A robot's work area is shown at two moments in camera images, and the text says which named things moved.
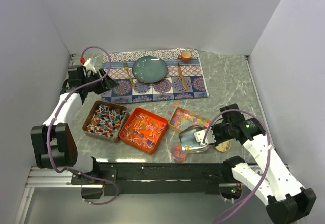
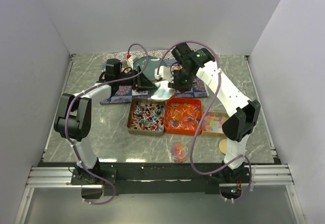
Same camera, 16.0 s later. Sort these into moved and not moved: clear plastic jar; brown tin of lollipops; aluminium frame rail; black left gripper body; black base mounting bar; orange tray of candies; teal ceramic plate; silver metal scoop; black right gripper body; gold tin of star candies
Moved: silver metal scoop; brown tin of lollipops; black left gripper body; black right gripper body; orange tray of candies; gold tin of star candies
Not moved: aluminium frame rail; teal ceramic plate; black base mounting bar; clear plastic jar
